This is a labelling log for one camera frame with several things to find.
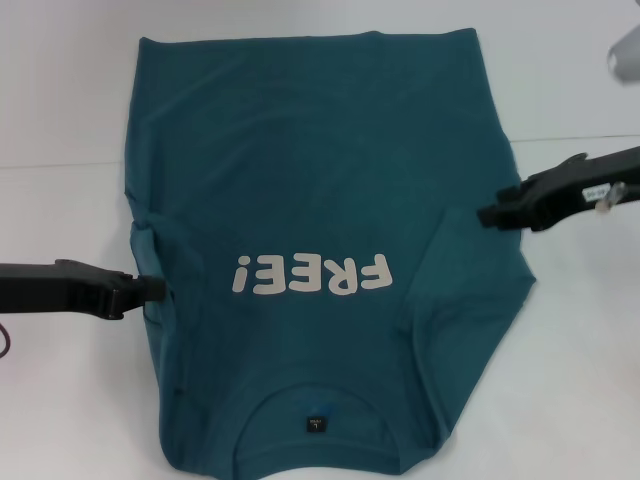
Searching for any teal blue printed t-shirt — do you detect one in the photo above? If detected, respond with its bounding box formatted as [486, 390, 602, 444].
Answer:
[121, 29, 539, 449]

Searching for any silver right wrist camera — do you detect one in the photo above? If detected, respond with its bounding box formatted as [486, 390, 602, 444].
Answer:
[606, 30, 640, 84]

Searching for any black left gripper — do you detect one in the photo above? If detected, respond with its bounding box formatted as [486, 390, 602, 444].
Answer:
[0, 257, 167, 321]

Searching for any right gripper connector cable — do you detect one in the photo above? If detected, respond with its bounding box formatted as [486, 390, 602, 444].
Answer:
[596, 180, 627, 216]

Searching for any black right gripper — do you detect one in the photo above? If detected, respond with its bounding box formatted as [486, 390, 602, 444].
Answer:
[476, 145, 640, 233]

